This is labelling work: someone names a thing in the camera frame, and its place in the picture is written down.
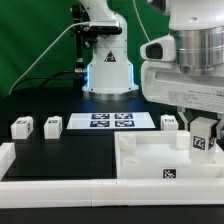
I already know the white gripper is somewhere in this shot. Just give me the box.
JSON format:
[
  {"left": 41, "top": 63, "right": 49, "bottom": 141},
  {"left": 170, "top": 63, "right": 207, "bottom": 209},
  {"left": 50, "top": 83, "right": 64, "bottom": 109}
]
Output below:
[{"left": 141, "top": 61, "right": 224, "bottom": 139}]

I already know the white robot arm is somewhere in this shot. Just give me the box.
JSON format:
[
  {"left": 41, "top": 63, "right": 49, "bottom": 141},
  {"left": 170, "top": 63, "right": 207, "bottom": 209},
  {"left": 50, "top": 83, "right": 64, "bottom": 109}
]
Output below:
[{"left": 79, "top": 0, "right": 224, "bottom": 133}]

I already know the white sheet with tags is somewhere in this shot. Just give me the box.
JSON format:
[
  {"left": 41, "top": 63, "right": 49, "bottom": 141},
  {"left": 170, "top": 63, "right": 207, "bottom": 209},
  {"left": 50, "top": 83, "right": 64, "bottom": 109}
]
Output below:
[{"left": 67, "top": 112, "right": 155, "bottom": 130}]

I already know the white U-shaped obstacle fence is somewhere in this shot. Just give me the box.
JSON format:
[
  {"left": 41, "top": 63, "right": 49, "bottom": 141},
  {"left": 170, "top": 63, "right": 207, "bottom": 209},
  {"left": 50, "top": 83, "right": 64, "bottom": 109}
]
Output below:
[{"left": 0, "top": 143, "right": 224, "bottom": 208}]

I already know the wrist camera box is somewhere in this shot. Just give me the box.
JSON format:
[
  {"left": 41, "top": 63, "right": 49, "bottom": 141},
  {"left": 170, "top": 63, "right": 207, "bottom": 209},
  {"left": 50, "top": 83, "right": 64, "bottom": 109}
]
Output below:
[{"left": 140, "top": 35, "right": 176, "bottom": 62}]

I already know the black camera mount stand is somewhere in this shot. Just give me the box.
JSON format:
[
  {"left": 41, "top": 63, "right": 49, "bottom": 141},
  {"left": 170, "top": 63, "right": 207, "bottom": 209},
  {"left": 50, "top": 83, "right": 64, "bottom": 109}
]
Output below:
[{"left": 70, "top": 3, "right": 89, "bottom": 89}]

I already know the white cable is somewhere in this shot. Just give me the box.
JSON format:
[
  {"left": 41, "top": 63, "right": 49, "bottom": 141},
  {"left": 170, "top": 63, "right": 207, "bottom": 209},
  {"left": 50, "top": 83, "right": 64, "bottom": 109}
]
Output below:
[{"left": 8, "top": 21, "right": 92, "bottom": 96}]

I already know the black cable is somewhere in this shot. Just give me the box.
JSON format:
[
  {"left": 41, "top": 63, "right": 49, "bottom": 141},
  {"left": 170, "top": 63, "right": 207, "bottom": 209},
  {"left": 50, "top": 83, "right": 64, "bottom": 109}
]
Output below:
[{"left": 13, "top": 69, "right": 88, "bottom": 93}]

